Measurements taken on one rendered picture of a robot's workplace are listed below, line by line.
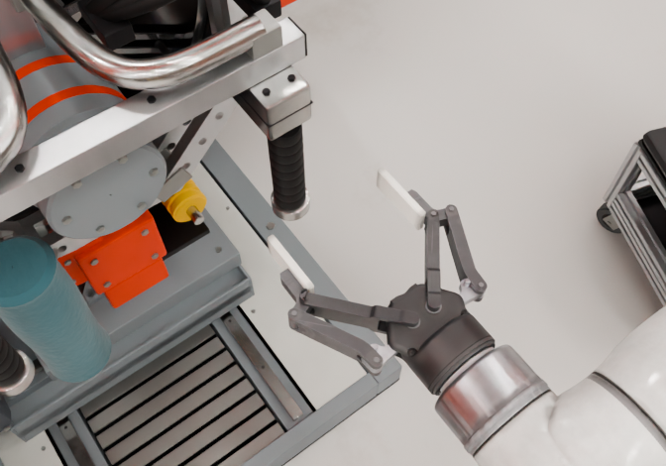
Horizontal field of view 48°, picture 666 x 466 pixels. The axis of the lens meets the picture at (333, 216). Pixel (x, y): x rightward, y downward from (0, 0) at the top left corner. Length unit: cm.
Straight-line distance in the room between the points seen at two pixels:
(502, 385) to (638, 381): 11
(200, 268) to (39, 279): 59
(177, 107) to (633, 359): 43
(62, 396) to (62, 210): 73
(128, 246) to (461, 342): 59
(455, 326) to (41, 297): 46
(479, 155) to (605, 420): 128
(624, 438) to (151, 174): 49
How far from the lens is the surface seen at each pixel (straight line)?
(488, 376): 65
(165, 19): 109
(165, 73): 64
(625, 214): 168
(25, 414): 149
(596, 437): 64
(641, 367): 66
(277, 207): 84
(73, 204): 76
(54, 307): 92
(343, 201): 175
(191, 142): 103
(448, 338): 66
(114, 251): 110
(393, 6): 217
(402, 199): 76
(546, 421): 64
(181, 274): 143
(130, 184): 78
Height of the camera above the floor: 147
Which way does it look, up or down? 59 degrees down
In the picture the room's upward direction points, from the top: straight up
